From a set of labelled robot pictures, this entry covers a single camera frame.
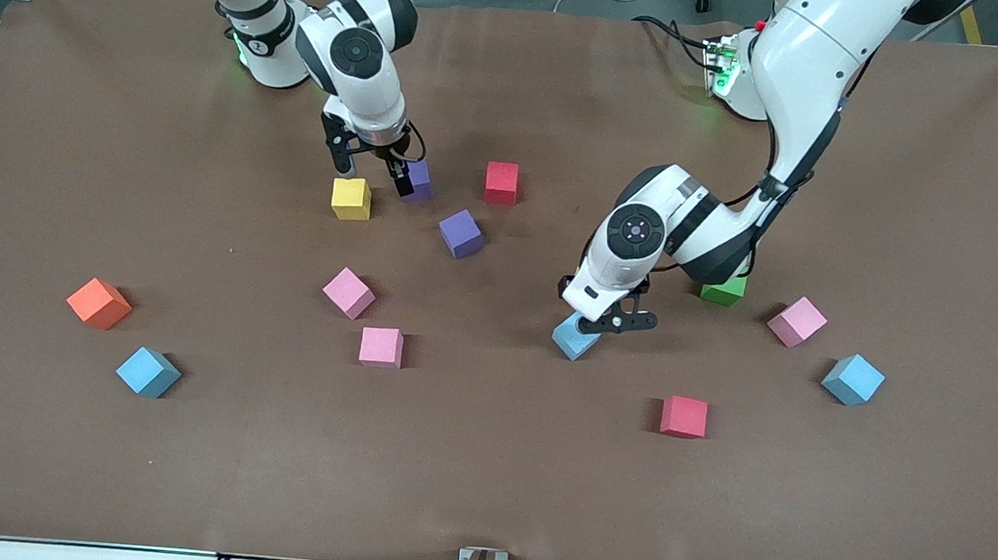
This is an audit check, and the green lit connector box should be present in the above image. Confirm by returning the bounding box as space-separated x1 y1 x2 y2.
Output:
701 34 750 100

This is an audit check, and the brown paper table cover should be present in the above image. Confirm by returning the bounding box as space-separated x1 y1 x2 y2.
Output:
0 0 998 560

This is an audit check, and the pink foam block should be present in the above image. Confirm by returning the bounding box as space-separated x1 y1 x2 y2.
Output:
320 265 378 323
764 293 831 352
358 326 406 371

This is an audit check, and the orange foam block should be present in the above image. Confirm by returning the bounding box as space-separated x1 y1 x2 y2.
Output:
64 275 136 333

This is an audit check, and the blue foam block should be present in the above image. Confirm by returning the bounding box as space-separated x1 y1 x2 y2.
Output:
819 351 889 410
113 344 185 402
549 311 603 365

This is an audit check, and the green foam block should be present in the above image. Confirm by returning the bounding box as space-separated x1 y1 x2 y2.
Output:
700 274 749 309

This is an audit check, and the red foam block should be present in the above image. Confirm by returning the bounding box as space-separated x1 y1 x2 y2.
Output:
659 394 710 441
483 161 521 208

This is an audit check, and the yellow foam block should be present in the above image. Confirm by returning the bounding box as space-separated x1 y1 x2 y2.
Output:
329 175 374 224

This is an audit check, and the purple foam block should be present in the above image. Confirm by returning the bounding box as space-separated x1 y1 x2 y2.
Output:
436 207 487 263
398 157 436 206

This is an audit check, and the black arm base cable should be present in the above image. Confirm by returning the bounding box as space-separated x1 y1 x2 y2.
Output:
628 12 718 71

